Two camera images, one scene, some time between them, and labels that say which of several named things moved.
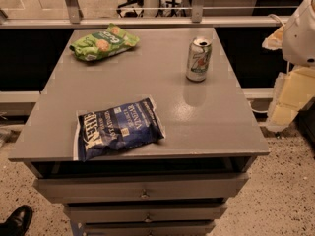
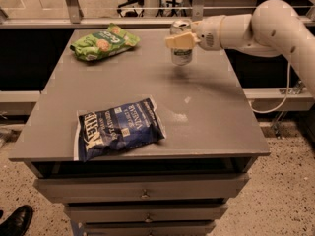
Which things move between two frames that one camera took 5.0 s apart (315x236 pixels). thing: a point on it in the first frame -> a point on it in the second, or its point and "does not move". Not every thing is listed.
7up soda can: (199, 59) -> (181, 56)
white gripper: (300, 38) -> (209, 33)
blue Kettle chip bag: (109, 129) does not move
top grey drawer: (123, 188) does not move
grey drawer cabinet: (180, 185) does not move
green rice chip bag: (98, 45) does not move
